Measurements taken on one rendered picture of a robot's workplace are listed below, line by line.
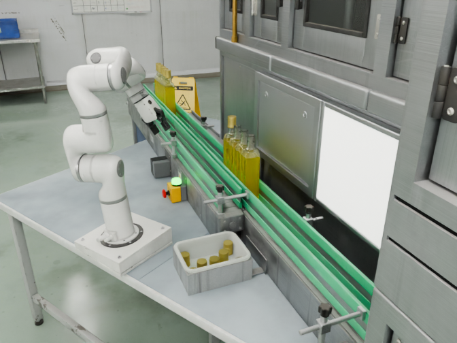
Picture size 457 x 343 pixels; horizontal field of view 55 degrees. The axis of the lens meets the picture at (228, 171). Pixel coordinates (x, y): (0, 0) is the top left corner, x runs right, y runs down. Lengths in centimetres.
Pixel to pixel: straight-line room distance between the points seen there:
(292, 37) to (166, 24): 598
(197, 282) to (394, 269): 85
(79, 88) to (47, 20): 585
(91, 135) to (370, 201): 86
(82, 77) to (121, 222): 50
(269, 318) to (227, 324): 13
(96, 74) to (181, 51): 622
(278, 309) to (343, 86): 68
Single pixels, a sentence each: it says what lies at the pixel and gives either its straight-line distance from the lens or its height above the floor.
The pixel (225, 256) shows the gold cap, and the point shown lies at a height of 81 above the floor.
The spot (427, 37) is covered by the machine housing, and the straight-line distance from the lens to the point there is 56.
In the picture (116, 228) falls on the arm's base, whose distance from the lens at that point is 157.
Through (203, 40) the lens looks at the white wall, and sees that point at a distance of 771.
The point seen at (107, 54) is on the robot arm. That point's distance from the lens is 152.
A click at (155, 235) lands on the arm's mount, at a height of 82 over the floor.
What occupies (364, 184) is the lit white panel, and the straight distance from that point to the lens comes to 125.
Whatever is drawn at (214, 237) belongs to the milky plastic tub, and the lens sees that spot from 153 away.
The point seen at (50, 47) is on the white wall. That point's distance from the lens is 730.
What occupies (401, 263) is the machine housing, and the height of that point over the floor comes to 131.
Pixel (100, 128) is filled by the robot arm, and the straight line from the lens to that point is 143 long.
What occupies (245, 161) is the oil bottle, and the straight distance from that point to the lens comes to 157.
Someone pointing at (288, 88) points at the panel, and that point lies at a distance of 154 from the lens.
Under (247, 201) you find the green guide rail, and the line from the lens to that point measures 158.
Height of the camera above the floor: 167
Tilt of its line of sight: 24 degrees down
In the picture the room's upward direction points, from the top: straight up
